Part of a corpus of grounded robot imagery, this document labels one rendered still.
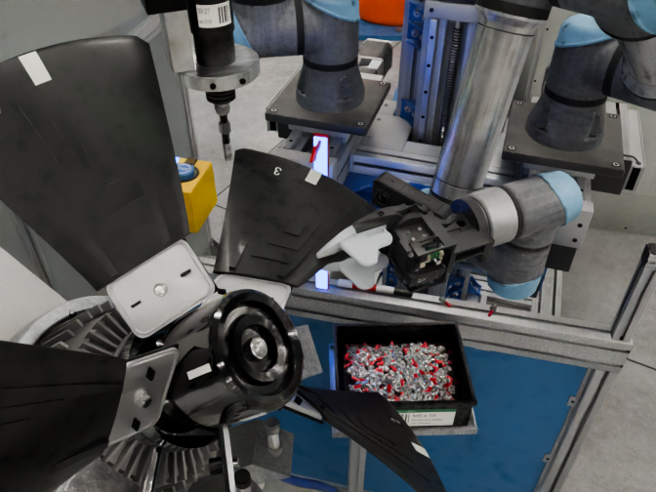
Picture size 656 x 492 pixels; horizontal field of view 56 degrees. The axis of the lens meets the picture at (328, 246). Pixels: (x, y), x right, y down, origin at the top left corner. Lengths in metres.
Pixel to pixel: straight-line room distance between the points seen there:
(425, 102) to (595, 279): 1.43
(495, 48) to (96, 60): 0.49
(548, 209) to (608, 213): 1.97
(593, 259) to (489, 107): 1.89
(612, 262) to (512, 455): 1.40
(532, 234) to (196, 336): 0.48
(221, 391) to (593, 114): 0.93
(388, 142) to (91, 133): 0.88
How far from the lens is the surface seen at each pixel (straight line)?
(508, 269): 0.91
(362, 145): 1.39
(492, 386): 1.31
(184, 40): 0.51
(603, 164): 1.27
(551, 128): 1.28
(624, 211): 2.81
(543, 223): 0.85
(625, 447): 2.15
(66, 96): 0.66
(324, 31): 1.27
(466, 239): 0.77
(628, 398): 2.27
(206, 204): 1.13
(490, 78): 0.87
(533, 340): 1.17
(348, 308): 1.17
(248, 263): 0.73
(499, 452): 1.50
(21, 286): 0.81
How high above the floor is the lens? 1.68
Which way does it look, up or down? 41 degrees down
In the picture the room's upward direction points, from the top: straight up
